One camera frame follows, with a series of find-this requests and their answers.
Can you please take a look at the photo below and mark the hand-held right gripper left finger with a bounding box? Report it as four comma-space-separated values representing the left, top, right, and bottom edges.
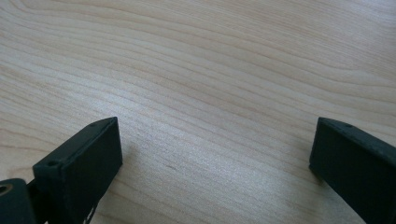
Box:
32, 117, 123, 224

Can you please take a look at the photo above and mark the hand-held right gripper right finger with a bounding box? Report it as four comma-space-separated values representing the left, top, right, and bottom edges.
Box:
308, 117, 396, 224

